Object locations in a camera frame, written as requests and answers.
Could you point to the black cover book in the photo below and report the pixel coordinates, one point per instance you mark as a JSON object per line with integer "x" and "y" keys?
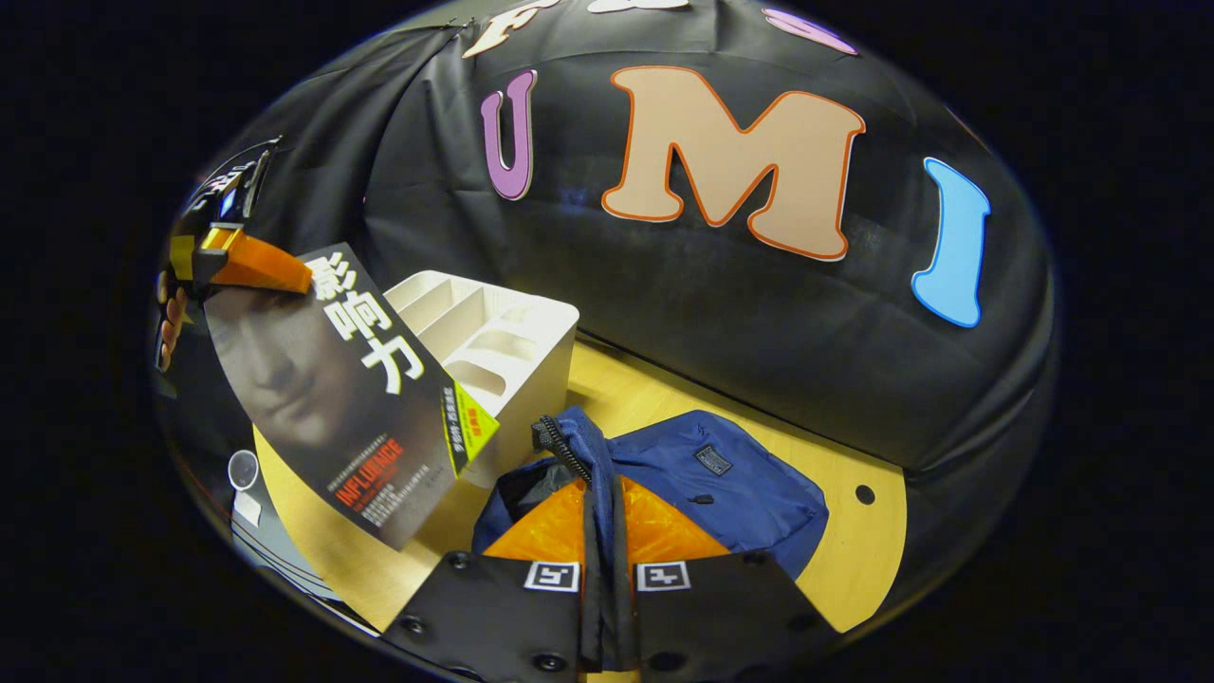
{"x": 322, "y": 408}

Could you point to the white paper slip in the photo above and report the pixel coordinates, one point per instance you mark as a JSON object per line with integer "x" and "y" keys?
{"x": 248, "y": 509}

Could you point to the white plastic bookshelf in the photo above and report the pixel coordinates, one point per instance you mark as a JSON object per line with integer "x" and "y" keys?
{"x": 531, "y": 332}

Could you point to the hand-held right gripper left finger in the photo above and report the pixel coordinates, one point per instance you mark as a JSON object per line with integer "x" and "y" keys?
{"x": 493, "y": 617}

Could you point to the black backdrop cloth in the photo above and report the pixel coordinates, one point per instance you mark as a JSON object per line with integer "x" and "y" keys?
{"x": 664, "y": 341}

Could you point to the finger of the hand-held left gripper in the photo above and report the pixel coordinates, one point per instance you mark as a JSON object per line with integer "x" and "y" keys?
{"x": 266, "y": 266}

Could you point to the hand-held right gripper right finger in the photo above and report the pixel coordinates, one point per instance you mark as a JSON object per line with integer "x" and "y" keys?
{"x": 721, "y": 617}

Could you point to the blue schoolbag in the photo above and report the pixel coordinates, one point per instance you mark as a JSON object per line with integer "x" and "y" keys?
{"x": 749, "y": 503}

